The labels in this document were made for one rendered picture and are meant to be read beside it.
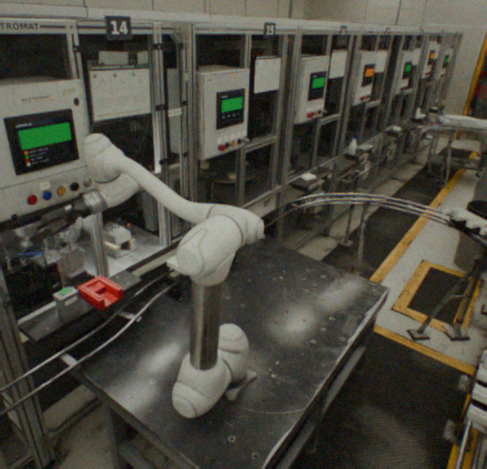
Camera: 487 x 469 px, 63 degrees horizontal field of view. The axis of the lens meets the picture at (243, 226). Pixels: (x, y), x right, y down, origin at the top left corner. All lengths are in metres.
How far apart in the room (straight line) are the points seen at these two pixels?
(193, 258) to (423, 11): 8.94
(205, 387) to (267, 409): 0.35
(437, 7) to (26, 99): 8.75
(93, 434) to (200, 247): 1.69
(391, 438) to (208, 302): 1.66
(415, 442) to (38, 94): 2.50
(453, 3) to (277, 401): 8.70
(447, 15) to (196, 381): 8.88
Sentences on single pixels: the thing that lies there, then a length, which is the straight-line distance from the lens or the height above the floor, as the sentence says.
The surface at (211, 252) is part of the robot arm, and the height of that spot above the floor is 1.48.
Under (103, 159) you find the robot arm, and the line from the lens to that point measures 1.50.
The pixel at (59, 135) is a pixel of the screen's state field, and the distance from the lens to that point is 1.67.
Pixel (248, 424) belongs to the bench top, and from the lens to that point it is 1.71.
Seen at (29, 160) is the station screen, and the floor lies 1.58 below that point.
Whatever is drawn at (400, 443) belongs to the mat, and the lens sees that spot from 2.66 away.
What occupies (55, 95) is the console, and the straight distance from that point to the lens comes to 1.68.
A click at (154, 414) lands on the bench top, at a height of 0.68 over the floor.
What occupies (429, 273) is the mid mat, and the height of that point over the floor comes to 0.01.
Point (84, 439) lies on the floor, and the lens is 2.59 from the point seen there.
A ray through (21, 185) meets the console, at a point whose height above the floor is 1.48.
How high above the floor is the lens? 2.06
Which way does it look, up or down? 27 degrees down
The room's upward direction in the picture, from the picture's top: 3 degrees clockwise
